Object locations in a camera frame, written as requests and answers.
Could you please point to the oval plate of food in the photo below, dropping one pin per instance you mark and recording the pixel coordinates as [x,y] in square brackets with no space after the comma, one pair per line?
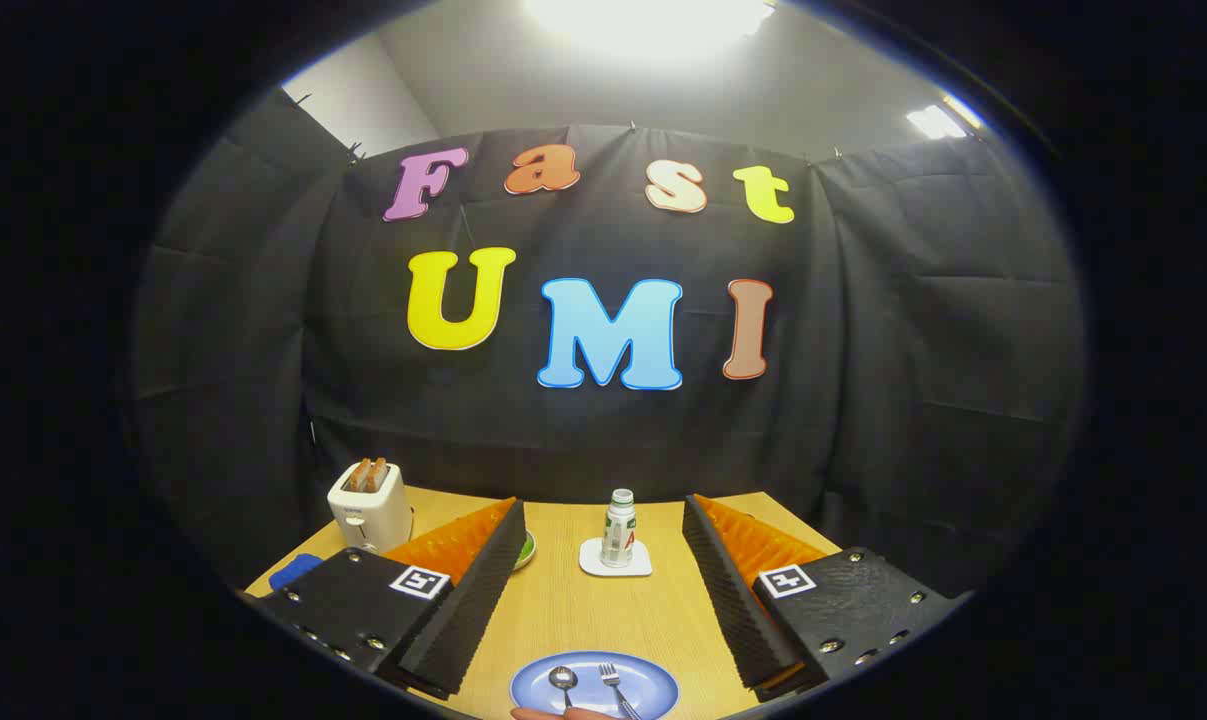
[527,550]

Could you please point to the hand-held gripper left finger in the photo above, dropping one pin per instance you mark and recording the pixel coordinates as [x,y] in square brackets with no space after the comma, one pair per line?
[473,600]

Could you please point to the blue round plate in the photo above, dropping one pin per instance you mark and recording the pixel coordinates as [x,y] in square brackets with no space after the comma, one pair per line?
[653,690]

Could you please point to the small ceiling light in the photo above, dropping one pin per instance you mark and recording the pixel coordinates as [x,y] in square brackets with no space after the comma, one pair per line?
[938,120]

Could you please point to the brown toast slice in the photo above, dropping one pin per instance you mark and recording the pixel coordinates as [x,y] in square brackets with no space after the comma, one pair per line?
[359,474]
[379,472]

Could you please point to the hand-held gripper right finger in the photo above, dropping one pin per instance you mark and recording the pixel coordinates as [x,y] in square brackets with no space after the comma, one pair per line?
[728,600]

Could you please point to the white square coaster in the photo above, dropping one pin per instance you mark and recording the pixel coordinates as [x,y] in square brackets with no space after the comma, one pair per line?
[643,566]

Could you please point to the white toaster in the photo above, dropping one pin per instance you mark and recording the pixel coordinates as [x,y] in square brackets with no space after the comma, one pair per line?
[373,515]

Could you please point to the blue folded cloth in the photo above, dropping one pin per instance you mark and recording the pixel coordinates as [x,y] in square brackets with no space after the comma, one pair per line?
[293,572]

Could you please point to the white bottle green cap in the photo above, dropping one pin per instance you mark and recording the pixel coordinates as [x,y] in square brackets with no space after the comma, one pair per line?
[619,535]

